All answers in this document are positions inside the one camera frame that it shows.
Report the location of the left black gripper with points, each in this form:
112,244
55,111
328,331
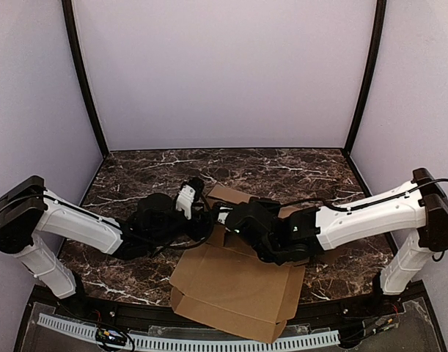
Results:
200,225

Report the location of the brown cardboard box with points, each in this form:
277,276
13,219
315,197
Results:
222,284

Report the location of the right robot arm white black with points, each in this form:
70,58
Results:
419,206

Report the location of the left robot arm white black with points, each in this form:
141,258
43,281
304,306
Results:
158,222

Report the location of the left small circuit board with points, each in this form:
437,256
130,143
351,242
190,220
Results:
110,338

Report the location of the small circuit board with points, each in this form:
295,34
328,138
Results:
381,325
110,338

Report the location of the right small circuit board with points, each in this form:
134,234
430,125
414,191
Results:
381,325

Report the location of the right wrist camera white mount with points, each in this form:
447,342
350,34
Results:
221,213

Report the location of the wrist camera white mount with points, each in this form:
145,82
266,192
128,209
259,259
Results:
189,193
221,213

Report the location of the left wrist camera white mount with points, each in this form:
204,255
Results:
189,193

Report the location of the white slotted cable duct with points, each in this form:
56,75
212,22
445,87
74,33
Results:
168,339

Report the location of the left black frame post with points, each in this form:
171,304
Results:
81,74

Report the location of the black frame post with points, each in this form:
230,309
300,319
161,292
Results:
369,70
81,74

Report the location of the black front frame rail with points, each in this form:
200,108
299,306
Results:
141,316

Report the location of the right black frame post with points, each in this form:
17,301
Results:
369,70

